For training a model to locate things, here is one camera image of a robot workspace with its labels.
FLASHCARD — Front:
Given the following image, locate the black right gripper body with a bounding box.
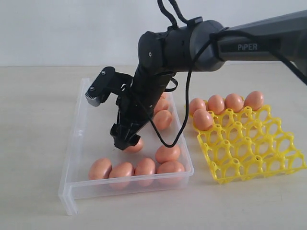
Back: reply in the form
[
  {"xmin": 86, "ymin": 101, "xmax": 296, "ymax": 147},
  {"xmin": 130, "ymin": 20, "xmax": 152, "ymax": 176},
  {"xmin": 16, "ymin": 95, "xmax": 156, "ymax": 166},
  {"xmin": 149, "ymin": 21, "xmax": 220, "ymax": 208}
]
[{"xmin": 116, "ymin": 31, "xmax": 175, "ymax": 134}]

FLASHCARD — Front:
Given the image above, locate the brown egg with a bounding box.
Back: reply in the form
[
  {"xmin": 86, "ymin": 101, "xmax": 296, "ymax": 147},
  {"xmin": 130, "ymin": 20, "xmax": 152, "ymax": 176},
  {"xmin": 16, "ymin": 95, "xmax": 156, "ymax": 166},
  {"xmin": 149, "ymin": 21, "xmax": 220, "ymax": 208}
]
[
  {"xmin": 244, "ymin": 91, "xmax": 264, "ymax": 111},
  {"xmin": 153, "ymin": 110, "xmax": 172, "ymax": 131},
  {"xmin": 157, "ymin": 160, "xmax": 185, "ymax": 184},
  {"xmin": 155, "ymin": 145, "xmax": 181, "ymax": 164},
  {"xmin": 109, "ymin": 162, "xmax": 134, "ymax": 190},
  {"xmin": 153, "ymin": 98, "xmax": 169, "ymax": 115},
  {"xmin": 225, "ymin": 93, "xmax": 244, "ymax": 113},
  {"xmin": 124, "ymin": 139, "xmax": 143, "ymax": 153},
  {"xmin": 208, "ymin": 94, "xmax": 225, "ymax": 115},
  {"xmin": 193, "ymin": 109, "xmax": 213, "ymax": 131},
  {"xmin": 134, "ymin": 158, "xmax": 156, "ymax": 187},
  {"xmin": 161, "ymin": 92, "xmax": 167, "ymax": 99},
  {"xmin": 88, "ymin": 158, "xmax": 112, "ymax": 180},
  {"xmin": 189, "ymin": 98, "xmax": 207, "ymax": 116}
]

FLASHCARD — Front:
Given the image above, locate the black camera cable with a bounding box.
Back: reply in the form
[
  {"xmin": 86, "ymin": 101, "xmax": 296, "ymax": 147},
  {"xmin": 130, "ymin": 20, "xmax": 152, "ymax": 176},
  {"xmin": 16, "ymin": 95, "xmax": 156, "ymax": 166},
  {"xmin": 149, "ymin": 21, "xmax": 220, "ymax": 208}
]
[{"xmin": 119, "ymin": 0, "xmax": 307, "ymax": 148}]

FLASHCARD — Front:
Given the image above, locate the yellow plastic egg tray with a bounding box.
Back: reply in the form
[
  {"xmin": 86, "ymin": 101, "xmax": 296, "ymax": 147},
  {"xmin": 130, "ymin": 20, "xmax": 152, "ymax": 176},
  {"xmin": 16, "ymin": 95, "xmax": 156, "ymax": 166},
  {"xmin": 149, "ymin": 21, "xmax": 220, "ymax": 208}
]
[{"xmin": 195, "ymin": 104, "xmax": 307, "ymax": 184}]

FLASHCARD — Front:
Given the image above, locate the clear plastic container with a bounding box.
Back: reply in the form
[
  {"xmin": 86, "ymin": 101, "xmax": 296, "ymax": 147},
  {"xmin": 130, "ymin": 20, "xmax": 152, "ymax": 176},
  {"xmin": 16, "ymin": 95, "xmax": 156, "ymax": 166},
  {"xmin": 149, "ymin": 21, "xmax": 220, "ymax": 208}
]
[{"xmin": 58, "ymin": 78, "xmax": 194, "ymax": 215}]

